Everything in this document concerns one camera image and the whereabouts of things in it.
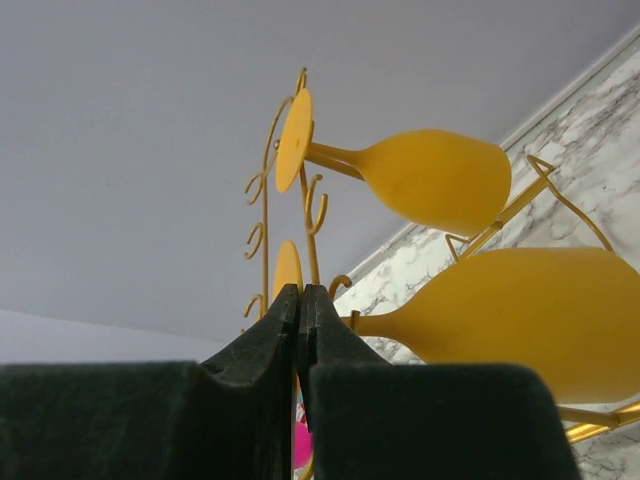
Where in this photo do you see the pink plastic wine glass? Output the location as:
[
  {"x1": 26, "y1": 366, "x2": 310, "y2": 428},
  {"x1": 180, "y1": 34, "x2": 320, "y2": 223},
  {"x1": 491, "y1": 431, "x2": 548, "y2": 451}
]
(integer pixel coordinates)
[{"x1": 293, "y1": 421, "x2": 313, "y2": 470}]

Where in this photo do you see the yellow wine glass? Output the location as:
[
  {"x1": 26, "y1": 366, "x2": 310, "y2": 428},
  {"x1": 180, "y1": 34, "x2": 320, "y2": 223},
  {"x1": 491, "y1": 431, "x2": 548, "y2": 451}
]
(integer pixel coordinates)
[
  {"x1": 275, "y1": 88, "x2": 512, "y2": 236},
  {"x1": 350, "y1": 247, "x2": 639, "y2": 404}
]

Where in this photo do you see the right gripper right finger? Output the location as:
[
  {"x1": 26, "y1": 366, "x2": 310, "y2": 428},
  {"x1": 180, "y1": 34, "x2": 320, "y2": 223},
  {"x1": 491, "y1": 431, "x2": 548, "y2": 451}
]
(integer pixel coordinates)
[{"x1": 298, "y1": 285, "x2": 580, "y2": 479}]

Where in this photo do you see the yellow wine glass rear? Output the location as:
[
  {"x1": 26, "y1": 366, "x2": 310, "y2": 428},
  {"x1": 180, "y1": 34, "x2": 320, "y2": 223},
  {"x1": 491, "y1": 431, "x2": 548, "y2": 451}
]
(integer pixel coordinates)
[{"x1": 275, "y1": 88, "x2": 512, "y2": 236}]

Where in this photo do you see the yellow wine glass front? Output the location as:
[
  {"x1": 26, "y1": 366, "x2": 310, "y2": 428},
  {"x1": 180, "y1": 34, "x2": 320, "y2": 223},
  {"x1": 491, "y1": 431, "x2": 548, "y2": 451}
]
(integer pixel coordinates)
[{"x1": 350, "y1": 247, "x2": 639, "y2": 404}]

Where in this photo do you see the gold wire glass rack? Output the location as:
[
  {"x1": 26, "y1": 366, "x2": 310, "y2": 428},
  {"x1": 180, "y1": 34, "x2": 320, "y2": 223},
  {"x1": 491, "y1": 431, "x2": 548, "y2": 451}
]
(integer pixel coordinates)
[{"x1": 246, "y1": 75, "x2": 639, "y2": 443}]

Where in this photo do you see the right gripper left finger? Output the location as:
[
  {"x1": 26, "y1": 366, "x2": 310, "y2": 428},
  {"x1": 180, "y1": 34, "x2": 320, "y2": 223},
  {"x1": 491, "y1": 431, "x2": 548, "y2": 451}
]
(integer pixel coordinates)
[{"x1": 1, "y1": 286, "x2": 300, "y2": 479}]

